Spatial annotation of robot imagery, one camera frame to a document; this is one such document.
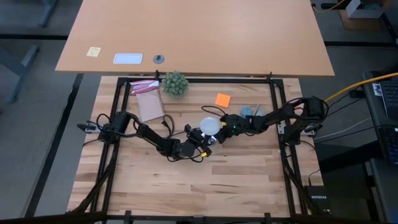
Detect white globe lightbulb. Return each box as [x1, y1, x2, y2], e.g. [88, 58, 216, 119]
[199, 116, 223, 136]

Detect orange sticky note pad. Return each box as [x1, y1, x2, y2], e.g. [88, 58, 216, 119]
[214, 93, 232, 109]

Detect grey stapler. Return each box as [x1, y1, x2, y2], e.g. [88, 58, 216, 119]
[253, 104, 267, 118]

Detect brown spiral notebook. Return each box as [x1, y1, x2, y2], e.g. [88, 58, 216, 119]
[136, 90, 165, 123]

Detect green plant in white pot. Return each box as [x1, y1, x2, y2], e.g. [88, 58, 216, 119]
[160, 70, 190, 99]

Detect pink folder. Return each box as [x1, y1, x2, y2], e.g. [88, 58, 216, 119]
[129, 79, 160, 96]

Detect white rectangular card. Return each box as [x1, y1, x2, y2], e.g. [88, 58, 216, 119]
[113, 53, 144, 65]

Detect yellow sticky note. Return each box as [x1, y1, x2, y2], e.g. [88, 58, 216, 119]
[86, 46, 102, 58]

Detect cardboard box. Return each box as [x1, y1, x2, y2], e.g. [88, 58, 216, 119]
[338, 0, 392, 31]

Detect black backlit keyboard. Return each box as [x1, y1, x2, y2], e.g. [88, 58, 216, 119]
[377, 126, 398, 166]

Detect black side desk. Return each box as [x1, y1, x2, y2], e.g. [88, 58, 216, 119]
[362, 70, 398, 224]

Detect small grey white box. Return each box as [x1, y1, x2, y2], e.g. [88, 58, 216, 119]
[345, 0, 386, 19]

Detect grey desk leg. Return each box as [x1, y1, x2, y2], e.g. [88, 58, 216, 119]
[0, 44, 40, 104]

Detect black lamp power cord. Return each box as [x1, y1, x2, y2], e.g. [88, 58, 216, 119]
[160, 113, 187, 138]

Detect black aluminium table frame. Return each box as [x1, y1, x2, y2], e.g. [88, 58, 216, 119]
[67, 70, 324, 224]

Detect white cable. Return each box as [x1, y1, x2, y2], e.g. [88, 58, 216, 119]
[313, 117, 373, 141]

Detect black Netgear network switch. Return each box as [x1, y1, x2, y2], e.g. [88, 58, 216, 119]
[304, 185, 332, 214]

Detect yellow cable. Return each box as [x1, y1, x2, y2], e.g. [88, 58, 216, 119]
[323, 72, 398, 103]
[312, 0, 346, 13]

